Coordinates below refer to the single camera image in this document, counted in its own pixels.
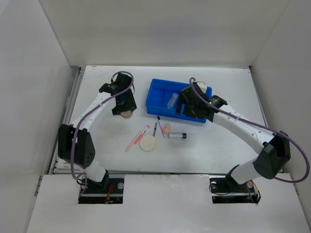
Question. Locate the beige makeup sponge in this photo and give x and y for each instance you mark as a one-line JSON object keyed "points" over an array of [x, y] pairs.
{"points": [[167, 129]]}

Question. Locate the blue divided plastic tray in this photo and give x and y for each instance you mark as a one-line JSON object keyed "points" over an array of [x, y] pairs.
{"points": [[160, 93]]}

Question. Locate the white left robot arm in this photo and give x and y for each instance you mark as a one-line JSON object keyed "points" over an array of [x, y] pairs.
{"points": [[75, 144]]}

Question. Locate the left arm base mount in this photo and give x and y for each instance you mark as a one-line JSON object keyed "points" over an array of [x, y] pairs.
{"points": [[111, 193]]}

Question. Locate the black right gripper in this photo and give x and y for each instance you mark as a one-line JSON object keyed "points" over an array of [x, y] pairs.
{"points": [[182, 100]]}

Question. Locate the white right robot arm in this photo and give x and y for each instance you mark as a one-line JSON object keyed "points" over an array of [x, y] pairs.
{"points": [[273, 151]]}

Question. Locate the peach makeup stick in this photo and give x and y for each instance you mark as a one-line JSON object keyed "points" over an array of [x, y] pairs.
{"points": [[133, 142]]}

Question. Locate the pink makeup brush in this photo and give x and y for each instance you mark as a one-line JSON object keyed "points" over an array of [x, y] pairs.
{"points": [[141, 134]]}

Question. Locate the grey striped brow pencil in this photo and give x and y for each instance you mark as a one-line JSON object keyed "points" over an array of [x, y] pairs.
{"points": [[155, 128]]}

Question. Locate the round white powder puff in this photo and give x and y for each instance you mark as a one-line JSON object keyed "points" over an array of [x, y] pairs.
{"points": [[147, 143]]}

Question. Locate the round powder compact jar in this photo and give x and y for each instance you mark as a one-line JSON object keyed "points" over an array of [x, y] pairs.
{"points": [[126, 114]]}

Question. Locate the clear plastic bottle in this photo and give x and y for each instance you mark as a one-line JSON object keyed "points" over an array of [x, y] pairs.
{"points": [[172, 101]]}

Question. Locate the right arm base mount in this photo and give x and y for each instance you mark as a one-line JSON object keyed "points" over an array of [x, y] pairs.
{"points": [[226, 191]]}

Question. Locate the clear tube black cap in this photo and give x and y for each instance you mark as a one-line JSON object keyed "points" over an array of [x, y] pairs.
{"points": [[177, 135]]}

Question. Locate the pink mascara wand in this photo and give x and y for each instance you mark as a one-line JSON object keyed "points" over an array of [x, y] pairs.
{"points": [[158, 121]]}

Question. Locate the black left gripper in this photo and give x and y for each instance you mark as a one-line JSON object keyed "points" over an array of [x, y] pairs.
{"points": [[129, 106]]}

